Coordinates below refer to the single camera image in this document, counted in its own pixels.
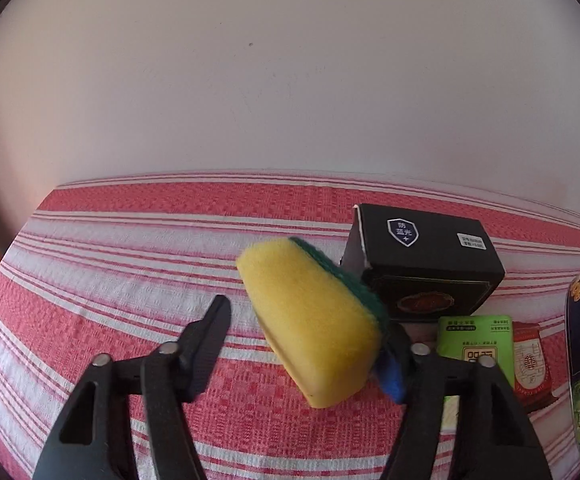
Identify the red tissue packet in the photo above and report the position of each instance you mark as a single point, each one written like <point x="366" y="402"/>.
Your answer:
<point x="532" y="378"/>

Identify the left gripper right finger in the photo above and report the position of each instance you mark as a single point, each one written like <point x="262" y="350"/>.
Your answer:
<point x="494" y="437"/>

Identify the green tissue packet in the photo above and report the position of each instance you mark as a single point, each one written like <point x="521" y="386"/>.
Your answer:
<point x="466" y="338"/>

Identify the black glasses box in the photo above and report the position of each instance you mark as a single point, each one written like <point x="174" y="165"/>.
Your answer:
<point x="422" y="265"/>

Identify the yellow green sponge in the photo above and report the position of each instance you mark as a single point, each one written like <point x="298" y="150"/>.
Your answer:
<point x="325" y="326"/>

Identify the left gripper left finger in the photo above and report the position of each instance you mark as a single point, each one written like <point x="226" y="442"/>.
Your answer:
<point x="92" y="437"/>

